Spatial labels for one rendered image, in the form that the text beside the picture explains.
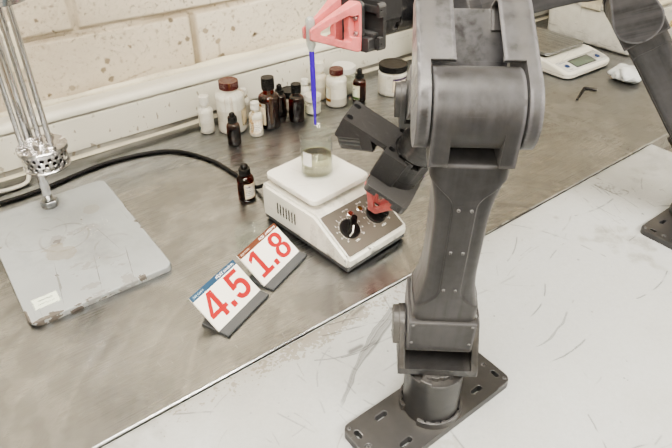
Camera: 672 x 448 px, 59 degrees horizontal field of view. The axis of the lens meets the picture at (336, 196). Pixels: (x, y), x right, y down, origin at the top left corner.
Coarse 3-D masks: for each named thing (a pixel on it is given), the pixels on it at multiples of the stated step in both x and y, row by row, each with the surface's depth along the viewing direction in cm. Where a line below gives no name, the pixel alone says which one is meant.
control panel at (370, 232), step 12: (348, 204) 90; (360, 204) 91; (324, 216) 87; (336, 216) 88; (348, 216) 89; (360, 216) 90; (396, 216) 92; (336, 228) 87; (360, 228) 88; (372, 228) 89; (384, 228) 90; (396, 228) 91; (348, 240) 87; (360, 240) 87; (372, 240) 88; (348, 252) 85
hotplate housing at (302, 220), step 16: (272, 192) 93; (288, 192) 92; (352, 192) 92; (272, 208) 95; (288, 208) 91; (304, 208) 89; (320, 208) 88; (336, 208) 89; (288, 224) 93; (304, 224) 90; (320, 224) 87; (304, 240) 92; (320, 240) 88; (336, 240) 86; (384, 240) 89; (336, 256) 86; (352, 256) 86; (368, 256) 89
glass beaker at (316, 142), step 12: (300, 132) 89; (312, 132) 92; (324, 132) 92; (300, 144) 90; (312, 144) 88; (324, 144) 88; (300, 156) 92; (312, 156) 89; (324, 156) 90; (312, 168) 90; (324, 168) 91
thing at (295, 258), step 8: (288, 240) 90; (296, 248) 90; (288, 256) 89; (296, 256) 89; (304, 256) 89; (280, 264) 87; (288, 264) 88; (296, 264) 88; (272, 272) 86; (280, 272) 86; (288, 272) 86; (256, 280) 85; (264, 280) 84; (272, 280) 85; (280, 280) 85; (272, 288) 83
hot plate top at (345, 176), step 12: (336, 156) 98; (276, 168) 95; (288, 168) 95; (300, 168) 95; (336, 168) 94; (348, 168) 94; (276, 180) 92; (288, 180) 92; (300, 180) 92; (312, 180) 92; (324, 180) 92; (336, 180) 92; (348, 180) 92; (360, 180) 92; (300, 192) 89; (312, 192) 89; (324, 192) 89; (336, 192) 89; (312, 204) 87
